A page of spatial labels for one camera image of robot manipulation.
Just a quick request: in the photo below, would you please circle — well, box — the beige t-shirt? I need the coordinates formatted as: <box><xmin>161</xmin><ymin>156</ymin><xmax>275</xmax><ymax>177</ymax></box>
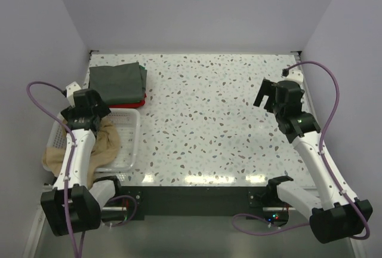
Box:
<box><xmin>42</xmin><ymin>118</ymin><xmax>121</xmax><ymax>189</ymax></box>

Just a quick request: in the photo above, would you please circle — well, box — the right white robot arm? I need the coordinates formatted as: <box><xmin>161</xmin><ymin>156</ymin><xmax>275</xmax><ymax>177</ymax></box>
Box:
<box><xmin>254</xmin><ymin>79</ymin><xmax>373</xmax><ymax>244</ymax></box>

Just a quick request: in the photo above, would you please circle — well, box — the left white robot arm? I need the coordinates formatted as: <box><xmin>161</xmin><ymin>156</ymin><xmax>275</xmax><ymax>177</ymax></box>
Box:
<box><xmin>41</xmin><ymin>89</ymin><xmax>124</xmax><ymax>237</ymax></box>

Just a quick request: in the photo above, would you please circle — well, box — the white plastic basket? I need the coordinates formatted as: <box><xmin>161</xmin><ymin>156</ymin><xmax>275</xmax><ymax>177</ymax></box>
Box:
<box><xmin>47</xmin><ymin>108</ymin><xmax>140</xmax><ymax>173</ymax></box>

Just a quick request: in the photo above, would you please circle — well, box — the folded grey t-shirt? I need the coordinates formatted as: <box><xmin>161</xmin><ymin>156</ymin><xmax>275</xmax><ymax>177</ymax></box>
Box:
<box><xmin>89</xmin><ymin>62</ymin><xmax>147</xmax><ymax>105</ymax></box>

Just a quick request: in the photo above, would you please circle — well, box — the folded red t-shirt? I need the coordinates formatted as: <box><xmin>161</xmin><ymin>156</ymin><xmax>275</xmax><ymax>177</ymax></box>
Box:
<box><xmin>109</xmin><ymin>94</ymin><xmax>147</xmax><ymax>109</ymax></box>

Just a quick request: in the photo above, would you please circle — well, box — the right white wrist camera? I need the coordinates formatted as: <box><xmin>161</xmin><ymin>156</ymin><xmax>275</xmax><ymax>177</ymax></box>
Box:
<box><xmin>282</xmin><ymin>68</ymin><xmax>304</xmax><ymax>84</ymax></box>

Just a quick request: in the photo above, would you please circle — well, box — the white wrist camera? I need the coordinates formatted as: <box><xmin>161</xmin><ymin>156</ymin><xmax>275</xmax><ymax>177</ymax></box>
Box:
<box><xmin>282</xmin><ymin>68</ymin><xmax>304</xmax><ymax>84</ymax></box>
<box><xmin>61</xmin><ymin>82</ymin><xmax>81</xmax><ymax>108</ymax></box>

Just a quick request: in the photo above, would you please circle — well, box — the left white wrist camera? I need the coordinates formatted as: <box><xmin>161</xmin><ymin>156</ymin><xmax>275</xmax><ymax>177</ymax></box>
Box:
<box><xmin>61</xmin><ymin>82</ymin><xmax>81</xmax><ymax>108</ymax></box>

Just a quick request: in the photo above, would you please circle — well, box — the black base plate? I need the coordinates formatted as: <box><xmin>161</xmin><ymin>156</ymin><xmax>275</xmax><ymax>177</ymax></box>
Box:
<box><xmin>121</xmin><ymin>186</ymin><xmax>288</xmax><ymax>223</ymax></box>

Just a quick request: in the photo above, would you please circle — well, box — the aluminium frame rail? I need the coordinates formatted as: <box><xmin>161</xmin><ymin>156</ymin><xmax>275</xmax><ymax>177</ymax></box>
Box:
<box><xmin>22</xmin><ymin>184</ymin><xmax>52</xmax><ymax>258</ymax></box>

